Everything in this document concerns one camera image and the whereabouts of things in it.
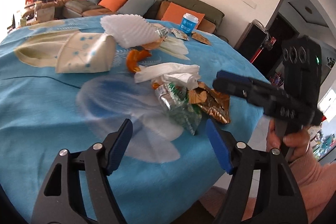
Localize gold foil snack wrapper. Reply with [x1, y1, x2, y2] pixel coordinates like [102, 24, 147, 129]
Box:
[188, 81, 231, 124]

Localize white tissue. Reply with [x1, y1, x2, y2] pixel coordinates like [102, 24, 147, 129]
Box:
[134, 63, 201, 90]

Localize green clear snack wrapper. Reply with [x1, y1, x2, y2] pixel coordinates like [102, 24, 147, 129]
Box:
[155, 83, 202, 135]

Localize pink right forearm sleeve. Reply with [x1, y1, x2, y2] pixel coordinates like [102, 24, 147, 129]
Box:
[289, 148, 336, 223]

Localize right hand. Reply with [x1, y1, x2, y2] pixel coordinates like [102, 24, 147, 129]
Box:
[266, 119, 310, 162]

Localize blue floral tablecloth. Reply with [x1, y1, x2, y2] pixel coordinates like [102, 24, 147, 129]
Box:
[0, 15, 271, 224]

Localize brown snack packet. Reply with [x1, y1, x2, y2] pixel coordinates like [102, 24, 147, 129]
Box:
[191, 32, 211, 46]

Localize blue lidded paper cup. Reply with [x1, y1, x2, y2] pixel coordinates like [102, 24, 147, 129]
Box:
[179, 13, 199, 35]

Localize cracker snack packet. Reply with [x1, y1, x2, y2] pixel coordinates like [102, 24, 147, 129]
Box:
[170, 28, 189, 41]

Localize orange peel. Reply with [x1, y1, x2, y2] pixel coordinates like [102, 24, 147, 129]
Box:
[126, 50, 152, 73]

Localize white foam sheet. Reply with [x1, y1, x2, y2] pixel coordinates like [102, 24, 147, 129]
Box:
[100, 14, 161, 48]

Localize green sectional sofa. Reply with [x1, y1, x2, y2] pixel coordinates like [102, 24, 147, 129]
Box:
[62, 0, 224, 34]

